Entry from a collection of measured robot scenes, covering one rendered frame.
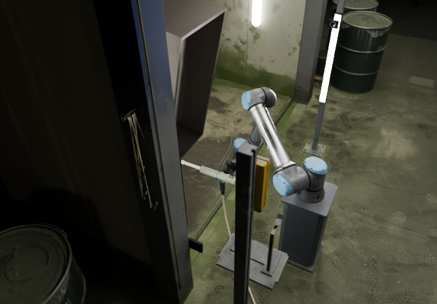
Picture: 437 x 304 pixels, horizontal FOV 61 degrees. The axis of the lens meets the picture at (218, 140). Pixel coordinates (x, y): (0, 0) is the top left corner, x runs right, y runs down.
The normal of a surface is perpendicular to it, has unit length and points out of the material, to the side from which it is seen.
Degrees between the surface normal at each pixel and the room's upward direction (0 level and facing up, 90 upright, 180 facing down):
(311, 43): 90
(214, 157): 0
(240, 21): 90
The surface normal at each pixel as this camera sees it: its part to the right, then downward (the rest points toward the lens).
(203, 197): -0.02, -0.79
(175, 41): -0.46, 0.54
